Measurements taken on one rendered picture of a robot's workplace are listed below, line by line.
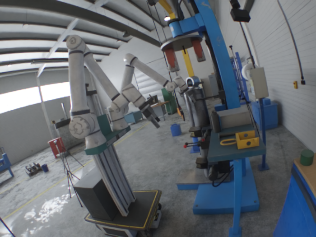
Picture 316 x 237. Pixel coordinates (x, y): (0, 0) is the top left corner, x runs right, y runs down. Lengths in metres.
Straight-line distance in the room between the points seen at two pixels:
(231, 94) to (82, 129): 1.60
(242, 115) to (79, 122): 1.37
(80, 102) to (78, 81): 0.14
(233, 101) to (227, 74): 0.33
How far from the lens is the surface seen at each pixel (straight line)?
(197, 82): 1.90
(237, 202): 1.35
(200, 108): 1.87
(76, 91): 1.04
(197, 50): 1.92
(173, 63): 1.97
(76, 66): 1.07
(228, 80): 1.83
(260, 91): 2.10
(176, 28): 2.03
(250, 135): 1.18
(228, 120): 1.46
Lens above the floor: 1.55
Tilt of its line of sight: 10 degrees down
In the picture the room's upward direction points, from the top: 16 degrees counter-clockwise
